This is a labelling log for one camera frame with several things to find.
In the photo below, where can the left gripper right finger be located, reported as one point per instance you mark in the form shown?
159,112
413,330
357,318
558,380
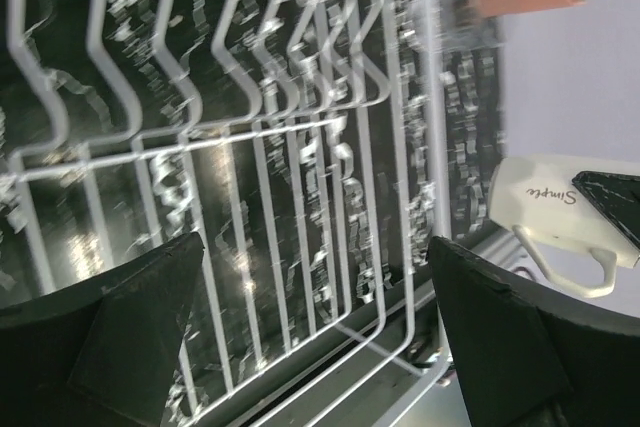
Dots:
527,355

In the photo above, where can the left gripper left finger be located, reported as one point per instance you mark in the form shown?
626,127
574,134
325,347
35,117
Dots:
101,352

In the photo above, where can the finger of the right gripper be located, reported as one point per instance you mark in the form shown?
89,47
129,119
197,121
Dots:
615,196

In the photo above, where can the white ceramic mug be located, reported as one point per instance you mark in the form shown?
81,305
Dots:
534,198

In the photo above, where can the clear faceted glass cup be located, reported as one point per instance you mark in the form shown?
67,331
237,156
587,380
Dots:
462,27

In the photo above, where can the black marble pattern mat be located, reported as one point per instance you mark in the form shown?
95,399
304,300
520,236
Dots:
475,122

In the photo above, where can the white wire dish rack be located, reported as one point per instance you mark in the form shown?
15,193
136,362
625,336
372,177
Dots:
217,212

